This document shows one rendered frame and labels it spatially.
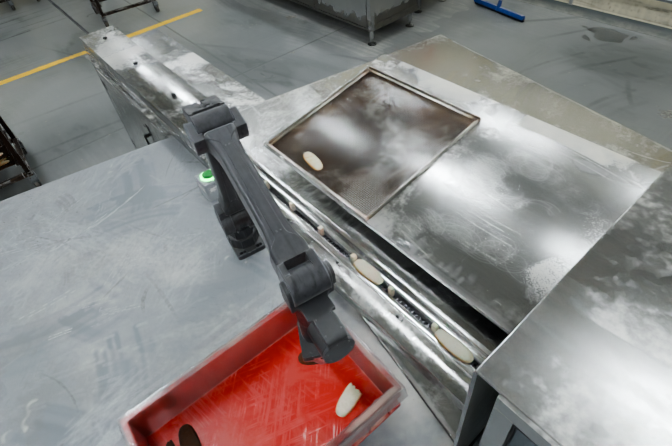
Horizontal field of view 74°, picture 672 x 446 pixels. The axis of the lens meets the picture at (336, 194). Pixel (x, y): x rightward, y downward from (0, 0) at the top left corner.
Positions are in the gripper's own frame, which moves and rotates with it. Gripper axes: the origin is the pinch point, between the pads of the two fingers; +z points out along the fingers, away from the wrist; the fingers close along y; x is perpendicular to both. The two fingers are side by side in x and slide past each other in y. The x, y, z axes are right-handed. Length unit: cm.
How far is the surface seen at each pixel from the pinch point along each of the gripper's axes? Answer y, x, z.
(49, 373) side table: 17, 66, 16
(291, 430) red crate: -8.2, 9.3, 14.7
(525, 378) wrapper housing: -25.0, -22.7, -33.5
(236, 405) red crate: -0.5, 20.7, 14.8
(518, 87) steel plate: 100, -94, 16
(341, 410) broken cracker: -6.8, -1.6, 13.9
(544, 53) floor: 257, -212, 101
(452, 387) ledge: -8.3, -25.1, 10.8
